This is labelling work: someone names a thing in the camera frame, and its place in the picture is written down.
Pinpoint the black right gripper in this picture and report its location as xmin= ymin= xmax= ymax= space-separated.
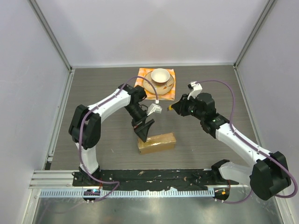
xmin=172 ymin=93 xmax=205 ymax=121

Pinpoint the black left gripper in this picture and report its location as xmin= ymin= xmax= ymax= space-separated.
xmin=125 ymin=104 xmax=154 ymax=142

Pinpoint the brown cardboard express box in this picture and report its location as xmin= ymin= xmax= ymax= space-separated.
xmin=137 ymin=133 xmax=177 ymax=154

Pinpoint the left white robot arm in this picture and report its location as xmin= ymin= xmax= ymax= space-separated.
xmin=69 ymin=84 xmax=154 ymax=186

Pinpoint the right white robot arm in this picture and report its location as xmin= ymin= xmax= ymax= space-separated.
xmin=169 ymin=93 xmax=298 ymax=201

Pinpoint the beige floral saucer plate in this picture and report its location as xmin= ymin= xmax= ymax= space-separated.
xmin=142 ymin=69 xmax=175 ymax=95

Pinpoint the white ceramic tea cup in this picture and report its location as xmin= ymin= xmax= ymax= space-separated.
xmin=150 ymin=68 xmax=170 ymax=84

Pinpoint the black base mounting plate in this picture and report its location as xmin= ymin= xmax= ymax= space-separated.
xmin=72 ymin=168 xmax=240 ymax=191

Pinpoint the orange checkered cloth napkin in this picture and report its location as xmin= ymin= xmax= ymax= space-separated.
xmin=134 ymin=68 xmax=176 ymax=101

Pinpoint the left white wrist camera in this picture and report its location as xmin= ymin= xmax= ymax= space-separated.
xmin=147 ymin=104 xmax=162 ymax=116

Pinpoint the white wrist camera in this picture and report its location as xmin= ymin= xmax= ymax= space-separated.
xmin=147 ymin=104 xmax=162 ymax=116
xmin=187 ymin=81 xmax=202 ymax=100

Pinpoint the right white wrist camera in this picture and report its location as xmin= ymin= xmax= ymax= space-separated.
xmin=187 ymin=81 xmax=202 ymax=100

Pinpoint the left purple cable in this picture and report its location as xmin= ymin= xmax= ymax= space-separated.
xmin=78 ymin=76 xmax=161 ymax=202

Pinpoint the purple cable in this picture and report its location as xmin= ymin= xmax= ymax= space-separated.
xmin=78 ymin=76 xmax=161 ymax=202
xmin=197 ymin=79 xmax=296 ymax=203

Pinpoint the slotted grey cable duct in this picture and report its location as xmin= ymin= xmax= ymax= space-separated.
xmin=40 ymin=188 xmax=214 ymax=198

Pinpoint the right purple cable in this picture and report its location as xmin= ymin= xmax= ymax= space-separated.
xmin=197 ymin=79 xmax=296 ymax=203

